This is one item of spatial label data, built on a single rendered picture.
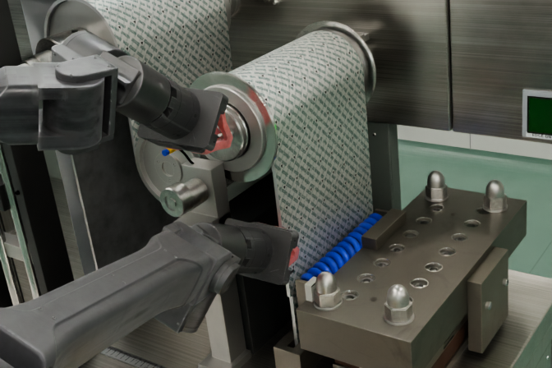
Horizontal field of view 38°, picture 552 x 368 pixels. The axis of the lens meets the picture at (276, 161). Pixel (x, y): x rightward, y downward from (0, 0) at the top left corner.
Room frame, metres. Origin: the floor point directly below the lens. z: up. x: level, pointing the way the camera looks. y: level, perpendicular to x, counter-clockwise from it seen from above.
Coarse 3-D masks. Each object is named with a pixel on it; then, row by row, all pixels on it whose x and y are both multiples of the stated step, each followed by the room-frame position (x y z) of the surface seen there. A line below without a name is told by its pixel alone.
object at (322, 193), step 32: (352, 128) 1.08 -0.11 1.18; (320, 160) 1.01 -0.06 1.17; (352, 160) 1.07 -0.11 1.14; (288, 192) 0.94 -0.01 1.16; (320, 192) 1.00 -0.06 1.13; (352, 192) 1.07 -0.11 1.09; (288, 224) 0.94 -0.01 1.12; (320, 224) 1.00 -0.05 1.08; (352, 224) 1.06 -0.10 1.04; (320, 256) 0.99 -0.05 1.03; (288, 288) 0.93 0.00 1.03
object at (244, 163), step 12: (360, 60) 1.13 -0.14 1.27; (228, 96) 0.95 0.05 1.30; (240, 96) 0.94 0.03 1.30; (240, 108) 0.94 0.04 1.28; (252, 108) 0.93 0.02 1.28; (252, 120) 0.93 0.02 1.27; (252, 132) 0.93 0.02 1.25; (252, 144) 0.93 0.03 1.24; (240, 156) 0.95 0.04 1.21; (252, 156) 0.93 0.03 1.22; (228, 168) 0.96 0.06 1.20; (240, 168) 0.95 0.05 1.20
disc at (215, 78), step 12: (216, 72) 0.97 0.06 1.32; (192, 84) 0.99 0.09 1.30; (204, 84) 0.98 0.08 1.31; (216, 84) 0.97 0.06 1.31; (228, 84) 0.95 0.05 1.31; (240, 84) 0.94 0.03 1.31; (252, 96) 0.93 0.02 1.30; (264, 108) 0.92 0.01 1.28; (264, 120) 0.92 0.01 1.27; (264, 132) 0.93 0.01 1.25; (276, 132) 0.92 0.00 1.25; (264, 144) 0.93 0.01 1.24; (276, 144) 0.92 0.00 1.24; (204, 156) 0.99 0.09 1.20; (264, 156) 0.93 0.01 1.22; (252, 168) 0.94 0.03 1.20; (264, 168) 0.93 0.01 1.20; (240, 180) 0.96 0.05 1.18; (252, 180) 0.94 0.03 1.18
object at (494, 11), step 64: (256, 0) 1.33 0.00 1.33; (320, 0) 1.26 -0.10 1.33; (384, 0) 1.19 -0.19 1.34; (448, 0) 1.14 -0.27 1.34; (512, 0) 1.07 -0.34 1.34; (384, 64) 1.19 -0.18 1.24; (448, 64) 1.13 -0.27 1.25; (512, 64) 1.07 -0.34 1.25; (448, 128) 1.13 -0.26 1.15; (512, 128) 1.07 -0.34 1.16
